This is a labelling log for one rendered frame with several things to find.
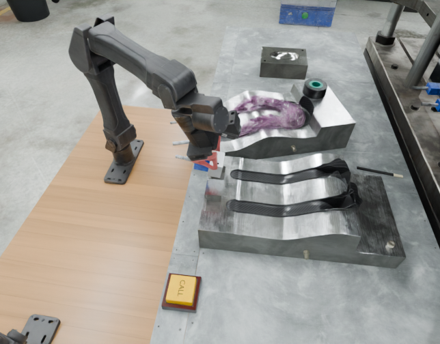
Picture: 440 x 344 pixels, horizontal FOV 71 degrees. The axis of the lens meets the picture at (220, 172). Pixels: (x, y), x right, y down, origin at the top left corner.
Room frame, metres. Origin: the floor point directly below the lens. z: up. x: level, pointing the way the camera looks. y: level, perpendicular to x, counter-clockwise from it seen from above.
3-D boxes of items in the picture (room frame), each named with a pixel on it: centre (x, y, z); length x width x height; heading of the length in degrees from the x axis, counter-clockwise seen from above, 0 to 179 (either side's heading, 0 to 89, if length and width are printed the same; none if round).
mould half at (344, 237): (0.50, -0.21, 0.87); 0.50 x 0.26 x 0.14; 83
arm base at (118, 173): (0.72, 0.32, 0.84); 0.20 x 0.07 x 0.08; 171
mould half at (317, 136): (0.87, -0.17, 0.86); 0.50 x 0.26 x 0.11; 100
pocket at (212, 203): (0.48, 0.02, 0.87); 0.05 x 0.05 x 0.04; 83
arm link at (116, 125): (0.71, 0.30, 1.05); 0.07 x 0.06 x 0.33; 147
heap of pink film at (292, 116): (0.86, -0.16, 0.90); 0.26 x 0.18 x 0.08; 100
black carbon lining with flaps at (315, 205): (0.51, -0.19, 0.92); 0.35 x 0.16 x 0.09; 83
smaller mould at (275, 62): (1.30, -0.28, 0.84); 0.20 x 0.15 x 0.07; 83
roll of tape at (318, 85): (0.95, -0.33, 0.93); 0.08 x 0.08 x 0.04
